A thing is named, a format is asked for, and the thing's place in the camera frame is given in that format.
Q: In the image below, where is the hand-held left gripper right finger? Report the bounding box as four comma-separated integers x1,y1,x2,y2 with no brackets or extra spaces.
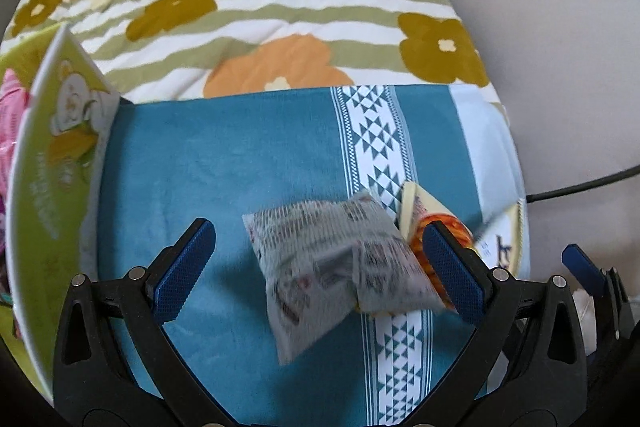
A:
400,221,588,427

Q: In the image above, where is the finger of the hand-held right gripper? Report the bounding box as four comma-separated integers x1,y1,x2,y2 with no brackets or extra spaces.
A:
561,243,632,343

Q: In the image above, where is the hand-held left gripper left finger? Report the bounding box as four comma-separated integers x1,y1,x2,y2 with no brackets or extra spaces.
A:
52,217,236,427

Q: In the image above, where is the white blue-print snack packet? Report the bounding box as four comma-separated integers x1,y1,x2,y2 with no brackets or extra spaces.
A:
470,202,528,268

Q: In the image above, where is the orange and yellow snack packet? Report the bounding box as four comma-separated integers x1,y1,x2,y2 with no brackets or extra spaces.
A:
397,181,476,313

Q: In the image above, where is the silver printed snack packet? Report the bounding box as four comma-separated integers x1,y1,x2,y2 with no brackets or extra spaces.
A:
242,188,446,365

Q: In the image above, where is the green cardboard box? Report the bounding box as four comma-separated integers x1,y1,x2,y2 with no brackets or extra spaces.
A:
0,22,123,403

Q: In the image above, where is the pink snack packet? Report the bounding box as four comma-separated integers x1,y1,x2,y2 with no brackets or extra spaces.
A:
0,69,36,188

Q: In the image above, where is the white cloth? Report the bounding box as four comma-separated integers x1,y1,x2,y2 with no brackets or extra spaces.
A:
572,289,601,355

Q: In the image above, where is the teal patterned cloth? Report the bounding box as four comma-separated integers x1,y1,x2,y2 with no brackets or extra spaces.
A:
80,84,531,427

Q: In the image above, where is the floral striped blanket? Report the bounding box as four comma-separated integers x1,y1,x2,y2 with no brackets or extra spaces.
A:
0,0,506,108

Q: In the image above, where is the black cable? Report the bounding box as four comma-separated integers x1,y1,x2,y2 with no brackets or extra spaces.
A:
525,167,640,204

